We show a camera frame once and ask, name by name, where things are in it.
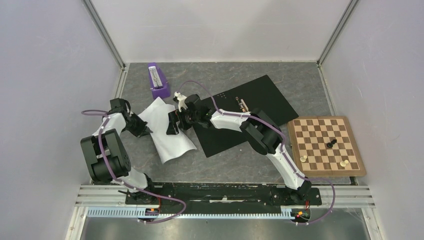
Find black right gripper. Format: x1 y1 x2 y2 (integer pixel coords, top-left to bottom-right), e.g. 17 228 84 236
166 106 200 136

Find white paper sheets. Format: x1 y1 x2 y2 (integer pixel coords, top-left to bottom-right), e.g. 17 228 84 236
138 97 197 164

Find black folder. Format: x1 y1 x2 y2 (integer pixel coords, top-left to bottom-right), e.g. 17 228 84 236
192 74 300 159

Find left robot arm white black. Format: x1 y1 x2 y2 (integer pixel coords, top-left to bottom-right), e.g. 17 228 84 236
80 98 157 204

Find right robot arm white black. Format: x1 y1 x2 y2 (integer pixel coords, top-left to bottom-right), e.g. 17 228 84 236
166 92 312 204

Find purple metronome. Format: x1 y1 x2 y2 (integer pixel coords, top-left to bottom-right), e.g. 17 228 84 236
147 62 171 100

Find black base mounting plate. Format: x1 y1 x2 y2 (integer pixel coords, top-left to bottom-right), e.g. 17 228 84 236
125 182 322 214

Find white chess piece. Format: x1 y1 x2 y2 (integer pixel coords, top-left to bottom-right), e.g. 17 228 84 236
300 155 308 163
339 160 350 168

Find wooden chessboard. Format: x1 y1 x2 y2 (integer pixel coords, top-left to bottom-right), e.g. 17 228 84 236
287 116 367 178

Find black chess piece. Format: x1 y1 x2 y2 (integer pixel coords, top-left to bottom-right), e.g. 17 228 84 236
326 139 338 149

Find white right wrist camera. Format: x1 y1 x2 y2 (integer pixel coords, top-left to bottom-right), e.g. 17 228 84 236
172 91 188 112

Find aluminium frame rail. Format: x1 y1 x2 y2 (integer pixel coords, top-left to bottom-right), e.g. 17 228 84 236
76 182 375 222

